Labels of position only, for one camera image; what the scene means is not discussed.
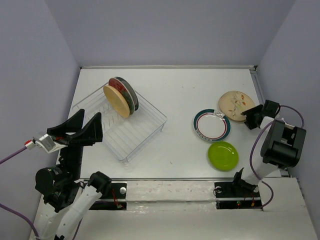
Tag green red striped plate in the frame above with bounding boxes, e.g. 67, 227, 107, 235
192, 108, 231, 143

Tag red teal flower plate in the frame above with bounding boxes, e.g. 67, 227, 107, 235
108, 77, 135, 115

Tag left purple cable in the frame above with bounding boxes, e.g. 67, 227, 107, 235
0, 141, 41, 238

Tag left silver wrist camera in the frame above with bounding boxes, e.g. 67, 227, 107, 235
33, 132, 67, 154

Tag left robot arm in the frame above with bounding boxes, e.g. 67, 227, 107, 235
32, 109, 112, 240

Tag clear wire dish rack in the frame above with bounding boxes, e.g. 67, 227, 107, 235
71, 87, 167, 162

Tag beige patterned plate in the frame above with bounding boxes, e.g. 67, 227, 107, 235
218, 90, 256, 122

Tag green rim lettered plate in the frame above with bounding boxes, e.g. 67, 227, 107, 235
116, 76, 139, 111

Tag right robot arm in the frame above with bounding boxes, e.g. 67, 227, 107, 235
231, 100, 307, 193

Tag lime green plate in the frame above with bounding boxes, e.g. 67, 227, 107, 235
207, 141, 239, 172

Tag yellow plate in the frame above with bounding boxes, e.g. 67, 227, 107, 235
103, 85, 130, 118

